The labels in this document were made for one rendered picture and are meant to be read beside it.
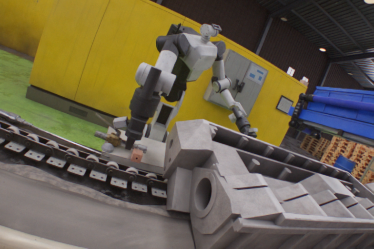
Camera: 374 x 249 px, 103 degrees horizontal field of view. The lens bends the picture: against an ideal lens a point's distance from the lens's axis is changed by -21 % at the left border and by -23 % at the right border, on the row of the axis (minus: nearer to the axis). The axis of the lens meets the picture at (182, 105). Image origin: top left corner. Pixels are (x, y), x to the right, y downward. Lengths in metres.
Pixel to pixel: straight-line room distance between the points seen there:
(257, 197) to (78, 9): 2.71
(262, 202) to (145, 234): 0.27
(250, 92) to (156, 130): 1.78
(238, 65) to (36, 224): 2.55
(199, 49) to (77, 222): 0.95
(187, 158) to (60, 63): 2.47
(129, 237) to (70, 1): 2.70
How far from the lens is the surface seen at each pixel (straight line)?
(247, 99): 2.79
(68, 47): 2.76
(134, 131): 0.60
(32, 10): 6.46
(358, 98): 0.85
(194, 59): 1.08
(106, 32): 2.63
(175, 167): 0.56
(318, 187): 0.83
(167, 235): 0.51
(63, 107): 2.89
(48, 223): 0.47
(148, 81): 0.54
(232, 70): 2.61
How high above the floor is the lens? 1.11
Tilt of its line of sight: 9 degrees down
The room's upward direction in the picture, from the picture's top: 23 degrees clockwise
